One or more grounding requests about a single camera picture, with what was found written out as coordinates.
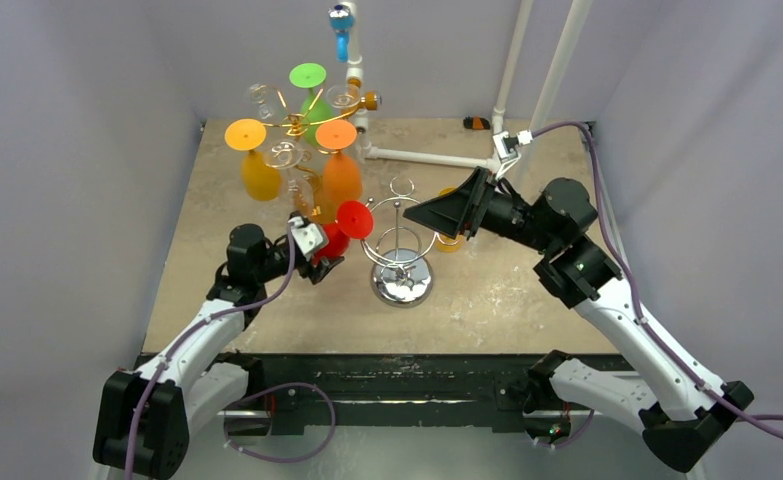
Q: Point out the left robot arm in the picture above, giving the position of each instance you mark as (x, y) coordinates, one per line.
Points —
(148, 415)

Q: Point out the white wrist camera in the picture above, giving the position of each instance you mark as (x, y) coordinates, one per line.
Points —
(309, 237)
(507, 148)

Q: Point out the red plastic goblet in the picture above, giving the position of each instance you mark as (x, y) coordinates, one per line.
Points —
(353, 221)

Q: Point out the small clear glass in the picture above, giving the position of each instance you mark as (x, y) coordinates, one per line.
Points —
(266, 100)

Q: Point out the green plastic goblet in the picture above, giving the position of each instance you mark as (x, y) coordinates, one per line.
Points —
(311, 77)

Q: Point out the yellow plastic goblet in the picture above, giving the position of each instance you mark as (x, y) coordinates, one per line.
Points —
(448, 244)

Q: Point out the gold wire wine glass rack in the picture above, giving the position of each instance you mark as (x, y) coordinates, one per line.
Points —
(294, 129)

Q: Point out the chrome spiral glass rack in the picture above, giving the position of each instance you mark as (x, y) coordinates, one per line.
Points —
(401, 275)

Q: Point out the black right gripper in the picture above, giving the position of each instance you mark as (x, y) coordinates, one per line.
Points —
(476, 208)

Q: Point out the clear wine glass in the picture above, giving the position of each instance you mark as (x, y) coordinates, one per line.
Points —
(344, 98)
(285, 157)

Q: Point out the yellow-orange plastic goblet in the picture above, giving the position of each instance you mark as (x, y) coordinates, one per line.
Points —
(261, 182)

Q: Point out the orange plastic goblet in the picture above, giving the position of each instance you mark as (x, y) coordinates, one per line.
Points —
(341, 176)

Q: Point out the white PVC pipe frame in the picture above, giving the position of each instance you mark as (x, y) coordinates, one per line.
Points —
(360, 118)

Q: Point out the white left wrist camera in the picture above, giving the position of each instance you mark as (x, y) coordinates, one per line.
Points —
(309, 237)

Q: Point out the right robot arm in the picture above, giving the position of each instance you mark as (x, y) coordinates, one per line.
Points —
(679, 408)

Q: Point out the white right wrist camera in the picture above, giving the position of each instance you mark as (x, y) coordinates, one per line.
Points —
(507, 148)

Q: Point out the blue faucet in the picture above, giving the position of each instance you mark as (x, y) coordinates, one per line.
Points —
(342, 19)

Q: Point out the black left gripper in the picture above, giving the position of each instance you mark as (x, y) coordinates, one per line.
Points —
(305, 268)

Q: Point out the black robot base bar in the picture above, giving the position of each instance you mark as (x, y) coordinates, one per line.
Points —
(491, 391)

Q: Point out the yellow faucet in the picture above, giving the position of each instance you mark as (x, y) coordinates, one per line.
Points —
(368, 100)

